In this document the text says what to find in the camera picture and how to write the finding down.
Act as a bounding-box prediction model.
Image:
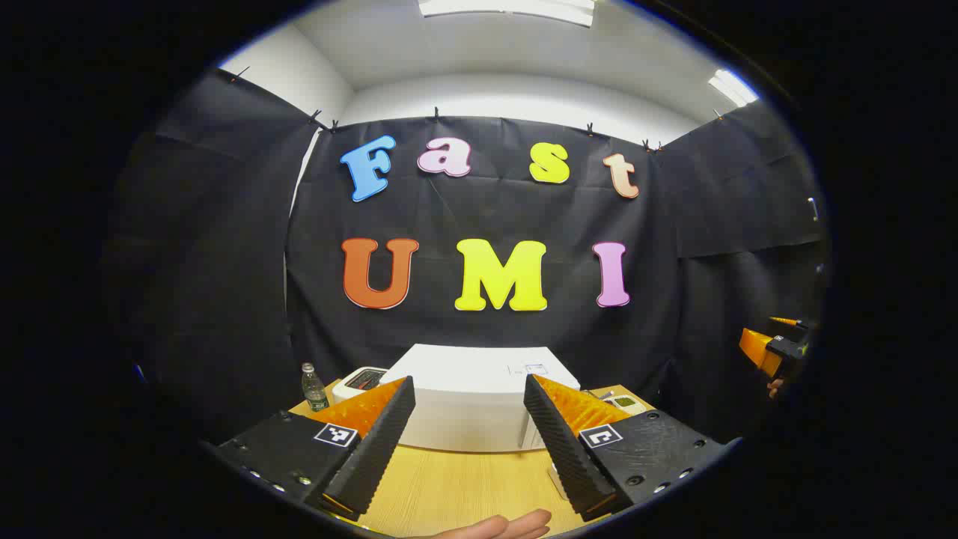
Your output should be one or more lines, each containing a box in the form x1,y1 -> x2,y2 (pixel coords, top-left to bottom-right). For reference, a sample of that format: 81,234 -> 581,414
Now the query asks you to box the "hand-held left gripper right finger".
523,374 -> 725,523

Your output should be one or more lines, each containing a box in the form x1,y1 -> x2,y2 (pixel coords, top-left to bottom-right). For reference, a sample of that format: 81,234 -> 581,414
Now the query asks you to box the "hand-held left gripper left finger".
216,377 -> 416,517

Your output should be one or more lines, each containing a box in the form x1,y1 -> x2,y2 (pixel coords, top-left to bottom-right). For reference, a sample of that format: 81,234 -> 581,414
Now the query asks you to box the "white microwave oven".
379,344 -> 581,454

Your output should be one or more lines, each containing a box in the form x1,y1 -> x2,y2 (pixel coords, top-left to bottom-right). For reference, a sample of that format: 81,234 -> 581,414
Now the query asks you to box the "white kitchen appliance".
332,367 -> 390,405

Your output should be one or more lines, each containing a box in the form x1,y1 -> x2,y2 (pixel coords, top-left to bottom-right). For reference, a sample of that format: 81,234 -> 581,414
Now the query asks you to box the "white divided plate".
602,393 -> 648,416

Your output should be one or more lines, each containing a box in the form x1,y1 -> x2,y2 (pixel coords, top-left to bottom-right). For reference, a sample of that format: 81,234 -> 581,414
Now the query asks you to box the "clear plastic water bottle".
302,363 -> 329,412

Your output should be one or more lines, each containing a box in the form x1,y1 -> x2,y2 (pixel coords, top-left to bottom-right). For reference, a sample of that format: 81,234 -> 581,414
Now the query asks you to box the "ceiling light panel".
418,0 -> 597,28
707,69 -> 759,108

